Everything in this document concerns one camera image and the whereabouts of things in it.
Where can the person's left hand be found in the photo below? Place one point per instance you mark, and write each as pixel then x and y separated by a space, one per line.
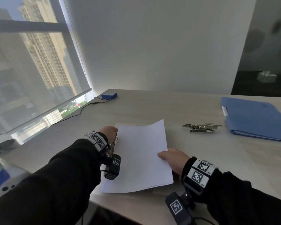
pixel 109 133

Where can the person's right hand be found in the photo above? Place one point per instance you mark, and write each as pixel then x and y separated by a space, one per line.
pixel 176 159

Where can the person's right thumb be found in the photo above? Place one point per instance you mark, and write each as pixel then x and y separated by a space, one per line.
pixel 164 155

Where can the white paper sheets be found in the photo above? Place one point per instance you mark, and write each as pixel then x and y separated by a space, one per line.
pixel 140 159

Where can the person's left forearm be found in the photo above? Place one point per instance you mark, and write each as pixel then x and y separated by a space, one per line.
pixel 49 185

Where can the person's right forearm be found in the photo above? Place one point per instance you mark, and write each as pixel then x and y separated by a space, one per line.
pixel 238 199

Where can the right wristband with marker tags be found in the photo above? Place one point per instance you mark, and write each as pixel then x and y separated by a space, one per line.
pixel 197 174

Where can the wristband with marker tags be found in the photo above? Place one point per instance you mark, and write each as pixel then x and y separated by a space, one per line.
pixel 197 174
pixel 97 140

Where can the pile of metal binder clips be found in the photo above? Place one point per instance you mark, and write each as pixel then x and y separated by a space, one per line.
pixel 201 128

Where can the left wristband with marker tags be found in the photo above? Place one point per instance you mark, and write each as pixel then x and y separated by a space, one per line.
pixel 97 140

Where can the small blue box device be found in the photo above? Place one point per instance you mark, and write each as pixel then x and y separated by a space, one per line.
pixel 109 95

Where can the blue file folder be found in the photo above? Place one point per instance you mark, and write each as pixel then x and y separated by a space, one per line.
pixel 255 118

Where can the dark side cabinet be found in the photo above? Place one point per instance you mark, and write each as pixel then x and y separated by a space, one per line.
pixel 250 87

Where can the white tissue box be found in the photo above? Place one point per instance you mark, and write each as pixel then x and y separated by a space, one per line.
pixel 267 77

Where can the dark round bowl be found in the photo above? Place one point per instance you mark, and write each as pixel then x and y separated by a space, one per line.
pixel 5 146

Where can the translucent roller blind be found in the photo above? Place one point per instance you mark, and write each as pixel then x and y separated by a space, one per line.
pixel 25 74

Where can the white and blue device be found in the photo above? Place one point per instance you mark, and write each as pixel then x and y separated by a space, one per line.
pixel 4 178

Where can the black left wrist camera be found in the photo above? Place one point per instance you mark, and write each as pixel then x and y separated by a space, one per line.
pixel 113 167

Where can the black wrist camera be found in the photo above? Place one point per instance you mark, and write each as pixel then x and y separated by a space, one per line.
pixel 113 167
pixel 178 208

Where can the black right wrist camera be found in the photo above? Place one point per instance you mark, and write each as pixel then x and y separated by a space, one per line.
pixel 178 208

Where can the grey window frame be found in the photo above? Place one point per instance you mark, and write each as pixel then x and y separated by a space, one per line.
pixel 37 26

